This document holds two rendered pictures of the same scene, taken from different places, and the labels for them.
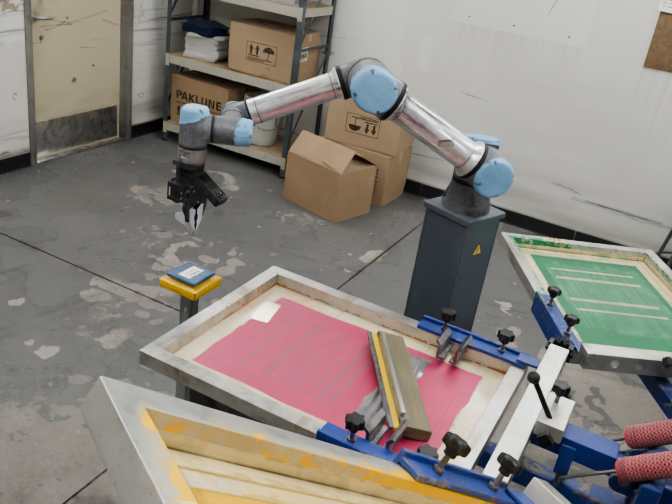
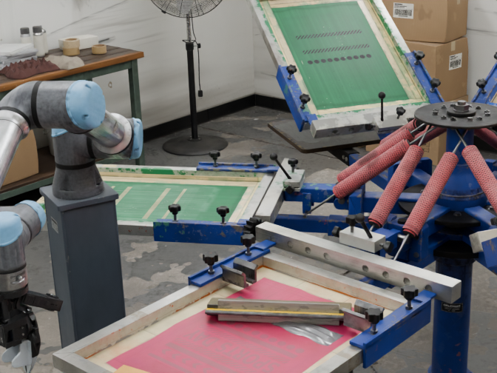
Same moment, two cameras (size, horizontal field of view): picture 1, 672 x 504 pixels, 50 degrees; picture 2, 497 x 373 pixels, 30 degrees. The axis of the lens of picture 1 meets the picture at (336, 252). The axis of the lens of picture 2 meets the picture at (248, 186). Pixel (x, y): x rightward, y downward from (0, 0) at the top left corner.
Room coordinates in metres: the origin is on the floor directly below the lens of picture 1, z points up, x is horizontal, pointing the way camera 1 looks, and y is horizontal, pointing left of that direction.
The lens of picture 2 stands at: (0.85, 1.93, 2.14)
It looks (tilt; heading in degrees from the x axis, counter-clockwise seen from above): 20 degrees down; 288
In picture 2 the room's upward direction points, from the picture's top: 2 degrees counter-clockwise
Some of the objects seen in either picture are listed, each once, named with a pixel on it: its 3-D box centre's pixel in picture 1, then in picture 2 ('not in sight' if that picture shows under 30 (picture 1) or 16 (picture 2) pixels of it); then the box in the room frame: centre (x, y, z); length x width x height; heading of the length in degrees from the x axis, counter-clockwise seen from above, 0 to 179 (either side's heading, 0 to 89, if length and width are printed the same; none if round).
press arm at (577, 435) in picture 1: (574, 443); (373, 246); (1.27, -0.57, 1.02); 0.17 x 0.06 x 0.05; 66
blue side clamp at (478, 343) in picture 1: (470, 348); (230, 271); (1.66, -0.39, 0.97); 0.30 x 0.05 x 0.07; 66
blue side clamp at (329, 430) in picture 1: (384, 467); (391, 329); (1.15, -0.16, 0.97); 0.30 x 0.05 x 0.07; 66
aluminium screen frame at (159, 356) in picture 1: (343, 363); (247, 334); (1.51, -0.06, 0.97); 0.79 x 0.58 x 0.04; 66
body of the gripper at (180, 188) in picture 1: (188, 181); (10, 313); (1.86, 0.43, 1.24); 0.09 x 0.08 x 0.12; 66
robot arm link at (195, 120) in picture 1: (195, 126); (5, 241); (1.86, 0.42, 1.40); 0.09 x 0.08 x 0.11; 99
